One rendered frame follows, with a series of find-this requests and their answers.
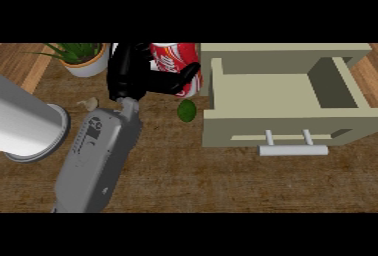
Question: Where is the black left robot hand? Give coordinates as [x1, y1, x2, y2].
[106, 43, 202, 102]

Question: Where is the red soda can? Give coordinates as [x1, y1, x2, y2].
[149, 43, 205, 99]

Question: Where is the beige drawer front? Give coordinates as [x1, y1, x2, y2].
[200, 107, 378, 149]

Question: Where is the beige open drawer box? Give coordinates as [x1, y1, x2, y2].
[209, 56, 372, 112]

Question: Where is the green plant in white pot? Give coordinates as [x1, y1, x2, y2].
[28, 43, 112, 79]

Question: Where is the small beige garlic bulb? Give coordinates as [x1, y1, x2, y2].
[75, 96, 100, 111]

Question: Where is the dark green avocado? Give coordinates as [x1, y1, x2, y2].
[177, 98, 197, 123]

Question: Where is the pale grey cylinder appliance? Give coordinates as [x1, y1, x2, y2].
[0, 74, 73, 165]

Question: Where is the beige cabinet body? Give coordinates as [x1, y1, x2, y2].
[197, 43, 373, 77]

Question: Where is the pale grey drawer handle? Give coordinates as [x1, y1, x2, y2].
[256, 128, 330, 157]

